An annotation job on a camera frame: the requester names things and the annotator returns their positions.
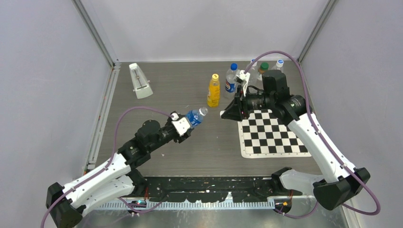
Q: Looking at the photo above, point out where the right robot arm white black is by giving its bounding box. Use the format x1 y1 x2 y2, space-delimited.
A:
220 70 370 210

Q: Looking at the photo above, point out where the right standing clear bottle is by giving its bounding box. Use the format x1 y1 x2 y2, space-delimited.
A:
271 59 284 72

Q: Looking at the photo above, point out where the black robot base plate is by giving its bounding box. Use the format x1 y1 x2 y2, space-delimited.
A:
127 176 302 212

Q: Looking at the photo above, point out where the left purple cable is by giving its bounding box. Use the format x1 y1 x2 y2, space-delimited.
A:
40 106 175 228

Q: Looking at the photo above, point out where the clear bottle pepsi label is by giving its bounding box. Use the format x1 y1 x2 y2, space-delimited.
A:
224 68 238 98

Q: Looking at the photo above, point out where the yellow juice bottle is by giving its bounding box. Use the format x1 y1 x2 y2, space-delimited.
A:
207 77 220 107

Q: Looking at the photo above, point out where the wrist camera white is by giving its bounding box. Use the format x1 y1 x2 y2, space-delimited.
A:
235 70 250 97
171 112 191 136

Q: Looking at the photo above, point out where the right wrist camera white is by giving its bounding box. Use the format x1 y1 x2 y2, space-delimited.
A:
235 70 250 97

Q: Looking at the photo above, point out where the checkerboard calibration mat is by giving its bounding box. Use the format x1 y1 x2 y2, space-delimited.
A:
238 110 311 159

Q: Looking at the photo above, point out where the purple cable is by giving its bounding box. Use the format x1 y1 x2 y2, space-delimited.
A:
244 50 382 219
40 106 175 228

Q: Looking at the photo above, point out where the clear bottle blue label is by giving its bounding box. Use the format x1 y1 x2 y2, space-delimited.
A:
185 107 208 128

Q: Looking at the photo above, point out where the standing clear bottle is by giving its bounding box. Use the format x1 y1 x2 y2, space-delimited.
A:
248 59 259 86
271 59 284 72

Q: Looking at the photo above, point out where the left standing clear bottle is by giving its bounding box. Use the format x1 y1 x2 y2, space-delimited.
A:
248 59 259 86

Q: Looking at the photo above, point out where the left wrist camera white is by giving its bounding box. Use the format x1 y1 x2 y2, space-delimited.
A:
171 112 191 136

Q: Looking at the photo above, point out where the yellow bottle cap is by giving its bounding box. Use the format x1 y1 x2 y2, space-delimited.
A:
212 74 219 81

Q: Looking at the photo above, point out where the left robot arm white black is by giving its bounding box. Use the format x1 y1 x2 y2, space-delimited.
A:
46 117 192 228

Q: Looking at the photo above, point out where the white metronome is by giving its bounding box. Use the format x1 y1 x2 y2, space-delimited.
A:
129 63 153 99

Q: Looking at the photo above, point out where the green cap brown bottle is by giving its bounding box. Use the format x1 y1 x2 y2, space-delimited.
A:
257 62 269 81

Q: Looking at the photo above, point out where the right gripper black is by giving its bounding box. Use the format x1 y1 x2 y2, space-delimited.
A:
221 85 274 122

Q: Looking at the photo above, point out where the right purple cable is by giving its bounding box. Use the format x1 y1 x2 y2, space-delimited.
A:
244 50 382 219

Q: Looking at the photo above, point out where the blue bottle cap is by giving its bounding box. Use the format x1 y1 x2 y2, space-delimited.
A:
230 63 238 71

